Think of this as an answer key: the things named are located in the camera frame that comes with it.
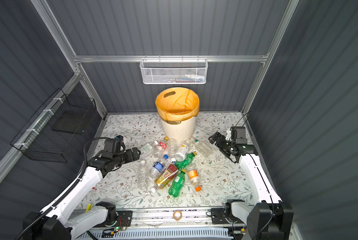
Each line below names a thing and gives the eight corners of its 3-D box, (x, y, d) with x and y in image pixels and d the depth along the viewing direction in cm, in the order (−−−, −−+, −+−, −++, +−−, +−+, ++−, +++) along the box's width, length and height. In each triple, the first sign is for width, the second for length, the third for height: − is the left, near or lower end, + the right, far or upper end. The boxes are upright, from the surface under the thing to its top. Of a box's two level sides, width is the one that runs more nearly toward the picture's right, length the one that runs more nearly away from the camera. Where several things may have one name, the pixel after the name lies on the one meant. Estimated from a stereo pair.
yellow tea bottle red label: (150, 190, 83) (148, 187, 79) (171, 166, 93) (171, 162, 88) (158, 197, 81) (156, 194, 76) (178, 171, 90) (178, 167, 86)
